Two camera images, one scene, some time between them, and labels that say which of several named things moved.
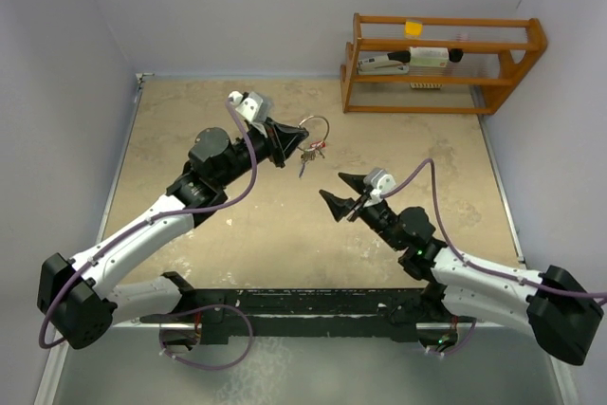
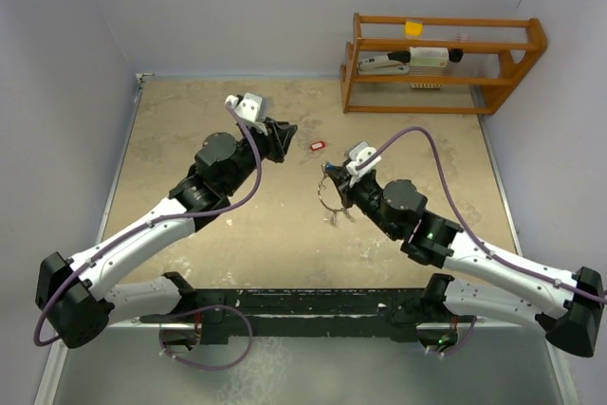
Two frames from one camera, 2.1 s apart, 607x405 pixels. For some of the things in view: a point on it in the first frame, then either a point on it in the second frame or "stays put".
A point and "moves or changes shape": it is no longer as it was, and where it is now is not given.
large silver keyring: x=316 y=117 to x=318 y=193
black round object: x=455 y=55 stays put
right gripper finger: x=340 y=208 to x=342 y=182
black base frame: x=223 y=315 stays put
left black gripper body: x=263 y=146 stays put
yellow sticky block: x=413 y=29 stays put
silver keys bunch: x=310 y=154 moves or changes shape
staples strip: x=425 y=85 stays put
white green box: x=429 y=57 stays put
